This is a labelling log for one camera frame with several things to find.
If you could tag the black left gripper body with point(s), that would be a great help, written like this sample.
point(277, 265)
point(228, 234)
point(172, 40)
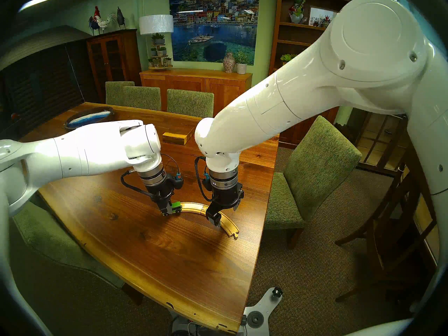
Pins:
point(163, 191)

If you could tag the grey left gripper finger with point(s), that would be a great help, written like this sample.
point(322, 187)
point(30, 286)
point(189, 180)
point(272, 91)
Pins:
point(166, 209)

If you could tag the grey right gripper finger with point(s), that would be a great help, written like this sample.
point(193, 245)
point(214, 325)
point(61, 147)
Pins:
point(214, 216)
point(238, 201)

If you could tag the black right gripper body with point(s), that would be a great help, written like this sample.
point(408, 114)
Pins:
point(225, 197)

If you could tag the green toy train car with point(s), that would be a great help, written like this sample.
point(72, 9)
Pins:
point(176, 206)

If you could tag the curved wooden track piece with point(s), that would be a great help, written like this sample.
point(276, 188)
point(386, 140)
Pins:
point(194, 206)
point(229, 228)

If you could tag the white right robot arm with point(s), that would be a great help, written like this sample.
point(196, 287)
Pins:
point(350, 65)

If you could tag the grey robot base leg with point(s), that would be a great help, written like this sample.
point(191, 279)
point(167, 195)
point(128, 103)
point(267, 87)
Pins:
point(260, 309)

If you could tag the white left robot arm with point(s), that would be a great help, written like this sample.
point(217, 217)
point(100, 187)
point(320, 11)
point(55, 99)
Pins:
point(87, 149)

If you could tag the rectangular wooden block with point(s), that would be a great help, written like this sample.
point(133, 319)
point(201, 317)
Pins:
point(176, 135)

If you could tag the green upholstered chair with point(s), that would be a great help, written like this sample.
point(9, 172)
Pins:
point(45, 240)
point(113, 92)
point(141, 98)
point(190, 102)
point(315, 163)

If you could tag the oval wooden tray blue inlay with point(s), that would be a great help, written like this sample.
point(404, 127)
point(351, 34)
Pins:
point(89, 115)

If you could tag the light wooden sideboard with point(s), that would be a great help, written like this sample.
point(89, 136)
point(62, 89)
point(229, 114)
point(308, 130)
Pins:
point(196, 83)

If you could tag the plant in white pot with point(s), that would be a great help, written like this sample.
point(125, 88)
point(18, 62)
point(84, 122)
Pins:
point(241, 67)

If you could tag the patterned ceramic vase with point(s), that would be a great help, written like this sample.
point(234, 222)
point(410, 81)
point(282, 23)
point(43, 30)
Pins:
point(229, 63)

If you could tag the tiered stand with plants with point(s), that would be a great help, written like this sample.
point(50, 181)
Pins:
point(159, 51)

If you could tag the dark wooden glass-door cabinet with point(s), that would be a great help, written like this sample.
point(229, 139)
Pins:
point(112, 58)

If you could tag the dark wooden chair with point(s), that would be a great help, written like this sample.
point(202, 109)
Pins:
point(378, 240)

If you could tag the succulent planter box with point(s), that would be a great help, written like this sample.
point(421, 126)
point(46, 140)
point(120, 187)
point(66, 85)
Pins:
point(287, 57)

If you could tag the dark window blind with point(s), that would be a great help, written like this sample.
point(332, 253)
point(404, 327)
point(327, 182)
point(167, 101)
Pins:
point(38, 90)

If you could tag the white drum lamp shade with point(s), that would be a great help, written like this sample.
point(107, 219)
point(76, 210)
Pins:
point(155, 23)

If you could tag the dark wooden bookshelf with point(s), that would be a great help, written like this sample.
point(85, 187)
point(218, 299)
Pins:
point(297, 34)

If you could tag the dark bird figurine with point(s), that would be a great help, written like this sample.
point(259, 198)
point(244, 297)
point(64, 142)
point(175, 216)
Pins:
point(121, 18)

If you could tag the white rooster figurine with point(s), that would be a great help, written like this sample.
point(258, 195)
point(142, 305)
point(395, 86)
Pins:
point(104, 22)

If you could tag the blue rooster figurine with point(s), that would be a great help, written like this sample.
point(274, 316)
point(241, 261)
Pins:
point(93, 25)

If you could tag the colourful ceramic figurine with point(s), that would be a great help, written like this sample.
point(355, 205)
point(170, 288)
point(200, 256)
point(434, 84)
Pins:
point(296, 9)

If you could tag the framed text sign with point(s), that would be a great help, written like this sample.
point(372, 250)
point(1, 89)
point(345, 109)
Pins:
point(320, 15)

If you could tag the ceiling light panel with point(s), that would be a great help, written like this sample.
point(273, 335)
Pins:
point(36, 2)

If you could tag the harbour town wall picture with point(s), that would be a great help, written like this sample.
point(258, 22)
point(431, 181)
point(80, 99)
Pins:
point(210, 34)

